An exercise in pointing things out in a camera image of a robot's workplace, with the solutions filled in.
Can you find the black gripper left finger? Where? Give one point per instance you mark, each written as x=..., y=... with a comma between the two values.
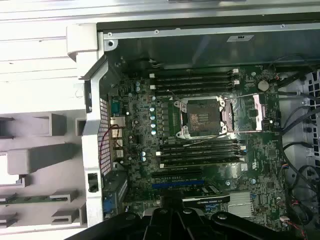
x=165, y=225

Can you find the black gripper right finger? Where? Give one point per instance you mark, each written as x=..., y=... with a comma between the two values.
x=192, y=225

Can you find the locking lever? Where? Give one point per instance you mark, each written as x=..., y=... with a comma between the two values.
x=173, y=95
x=192, y=143

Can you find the metal socket cover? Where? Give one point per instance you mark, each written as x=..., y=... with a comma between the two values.
x=259, y=112

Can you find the CPU socket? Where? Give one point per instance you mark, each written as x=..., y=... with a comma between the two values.
x=200, y=117

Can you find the black graphics card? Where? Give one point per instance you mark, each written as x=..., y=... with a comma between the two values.
x=210, y=201

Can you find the blue expansion slot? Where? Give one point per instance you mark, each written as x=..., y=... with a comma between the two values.
x=177, y=186

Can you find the silver finned heatsink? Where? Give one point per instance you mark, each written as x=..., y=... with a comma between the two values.
x=240, y=203

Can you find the black expansion slot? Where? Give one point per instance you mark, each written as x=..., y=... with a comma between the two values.
x=175, y=173

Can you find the RAM slot white clips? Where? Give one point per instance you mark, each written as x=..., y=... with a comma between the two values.
x=200, y=163
x=200, y=151
x=193, y=73
x=195, y=84

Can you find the RAM slot black clips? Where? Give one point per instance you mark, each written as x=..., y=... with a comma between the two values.
x=194, y=78
x=200, y=90
x=215, y=145
x=200, y=157

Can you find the green motherboard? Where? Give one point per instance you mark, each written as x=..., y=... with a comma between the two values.
x=250, y=160

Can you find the black silver PC case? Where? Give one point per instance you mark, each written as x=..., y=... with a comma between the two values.
x=92, y=125

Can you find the green RAM stick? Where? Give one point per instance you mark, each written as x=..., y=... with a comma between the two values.
x=32, y=200

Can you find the grey parts rack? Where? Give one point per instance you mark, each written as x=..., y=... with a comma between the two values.
x=37, y=155

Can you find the silver coin battery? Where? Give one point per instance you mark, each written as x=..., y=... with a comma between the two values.
x=263, y=85

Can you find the silver drive cage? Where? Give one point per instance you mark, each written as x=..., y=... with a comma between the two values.
x=311, y=82

